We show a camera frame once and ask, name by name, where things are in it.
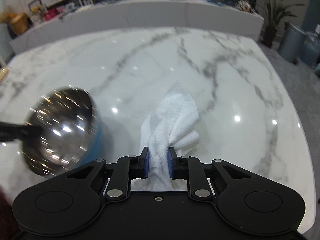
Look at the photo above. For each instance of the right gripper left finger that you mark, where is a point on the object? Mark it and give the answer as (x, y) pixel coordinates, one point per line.
(125, 170)

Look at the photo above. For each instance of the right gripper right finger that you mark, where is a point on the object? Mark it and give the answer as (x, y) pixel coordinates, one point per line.
(194, 172)

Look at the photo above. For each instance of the white paper towel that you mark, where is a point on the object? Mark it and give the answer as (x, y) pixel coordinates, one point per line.
(170, 124)

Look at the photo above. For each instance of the blue steel bowl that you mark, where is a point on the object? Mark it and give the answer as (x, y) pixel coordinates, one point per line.
(71, 132)

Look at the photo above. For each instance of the bamboo mat roll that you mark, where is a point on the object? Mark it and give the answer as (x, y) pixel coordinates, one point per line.
(3, 73)

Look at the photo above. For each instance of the golden vase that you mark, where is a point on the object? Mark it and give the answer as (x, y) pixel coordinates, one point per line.
(19, 23)

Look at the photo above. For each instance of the white marble tv console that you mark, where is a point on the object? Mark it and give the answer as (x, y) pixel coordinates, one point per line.
(139, 14)

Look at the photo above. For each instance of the grey trash can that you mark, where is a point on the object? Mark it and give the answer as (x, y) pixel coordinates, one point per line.
(291, 42)

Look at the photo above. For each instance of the blue water jug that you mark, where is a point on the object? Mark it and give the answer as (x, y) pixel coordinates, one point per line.
(310, 49)

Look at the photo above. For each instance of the potted green plant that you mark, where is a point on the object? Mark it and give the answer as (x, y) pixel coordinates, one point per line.
(275, 11)

